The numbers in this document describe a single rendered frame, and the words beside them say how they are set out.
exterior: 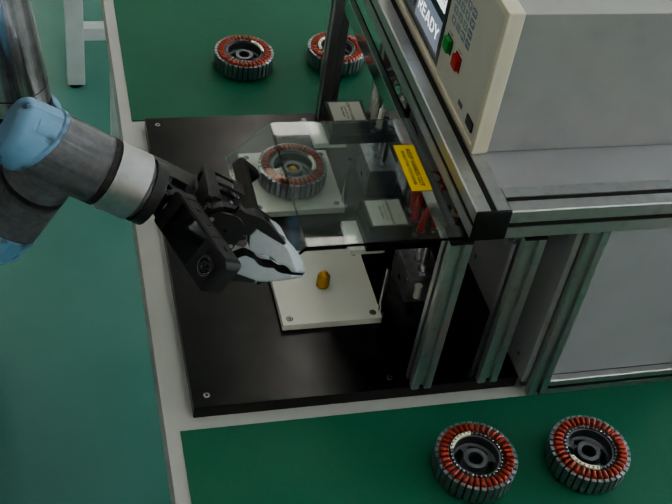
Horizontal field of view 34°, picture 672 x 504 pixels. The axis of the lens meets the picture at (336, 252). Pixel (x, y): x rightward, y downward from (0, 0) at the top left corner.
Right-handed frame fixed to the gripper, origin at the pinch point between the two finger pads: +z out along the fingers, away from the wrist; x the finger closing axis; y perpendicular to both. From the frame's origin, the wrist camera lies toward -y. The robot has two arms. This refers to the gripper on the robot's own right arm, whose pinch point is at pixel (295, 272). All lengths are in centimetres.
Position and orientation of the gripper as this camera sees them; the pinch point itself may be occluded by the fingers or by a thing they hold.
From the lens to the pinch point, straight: 124.7
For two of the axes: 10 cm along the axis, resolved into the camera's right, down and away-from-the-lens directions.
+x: -5.9, 7.0, 3.9
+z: 7.8, 3.9, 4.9
